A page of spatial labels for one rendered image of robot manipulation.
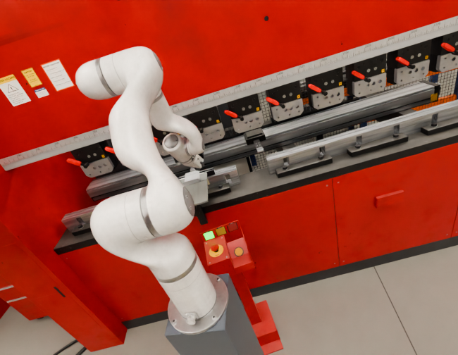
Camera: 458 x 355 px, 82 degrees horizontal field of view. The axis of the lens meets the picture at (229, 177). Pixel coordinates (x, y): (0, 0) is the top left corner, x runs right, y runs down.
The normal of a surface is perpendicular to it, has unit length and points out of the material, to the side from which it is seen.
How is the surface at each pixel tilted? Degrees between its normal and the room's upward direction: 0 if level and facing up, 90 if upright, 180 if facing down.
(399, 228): 90
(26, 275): 90
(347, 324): 0
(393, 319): 0
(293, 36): 90
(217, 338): 90
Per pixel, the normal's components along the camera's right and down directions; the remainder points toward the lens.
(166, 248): 0.14, -0.66
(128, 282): 0.09, 0.52
